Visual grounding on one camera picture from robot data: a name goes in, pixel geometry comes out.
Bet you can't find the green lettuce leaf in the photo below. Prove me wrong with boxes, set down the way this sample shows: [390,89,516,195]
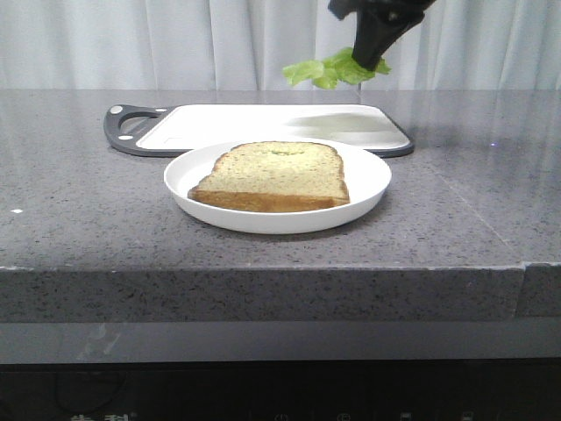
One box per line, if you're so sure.
[282,47,391,89]

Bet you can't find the white round plate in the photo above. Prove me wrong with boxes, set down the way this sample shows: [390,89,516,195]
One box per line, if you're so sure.
[164,140,392,234]

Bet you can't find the white curtain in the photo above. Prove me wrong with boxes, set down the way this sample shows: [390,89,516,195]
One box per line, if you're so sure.
[1,1,560,90]

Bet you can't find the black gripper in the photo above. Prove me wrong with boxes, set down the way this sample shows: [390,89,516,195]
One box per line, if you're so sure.
[328,0,435,71]

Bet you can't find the white grey cutting board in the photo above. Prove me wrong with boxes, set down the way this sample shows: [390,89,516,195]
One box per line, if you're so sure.
[103,104,415,158]

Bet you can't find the bottom toasted bread slice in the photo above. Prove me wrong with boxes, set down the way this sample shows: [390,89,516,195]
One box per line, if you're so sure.
[188,141,350,213]

